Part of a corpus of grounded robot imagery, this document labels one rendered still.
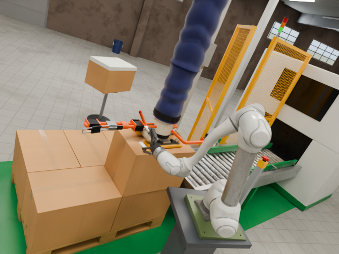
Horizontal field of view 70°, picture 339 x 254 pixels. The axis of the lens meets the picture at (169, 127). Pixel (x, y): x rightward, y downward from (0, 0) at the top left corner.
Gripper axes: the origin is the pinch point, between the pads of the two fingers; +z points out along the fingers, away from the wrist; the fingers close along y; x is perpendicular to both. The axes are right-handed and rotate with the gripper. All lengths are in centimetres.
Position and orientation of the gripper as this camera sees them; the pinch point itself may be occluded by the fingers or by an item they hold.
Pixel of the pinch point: (143, 134)
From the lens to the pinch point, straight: 177.2
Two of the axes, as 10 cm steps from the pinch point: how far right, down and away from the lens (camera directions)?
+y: -3.4, 8.6, 3.9
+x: 7.6, 0.1, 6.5
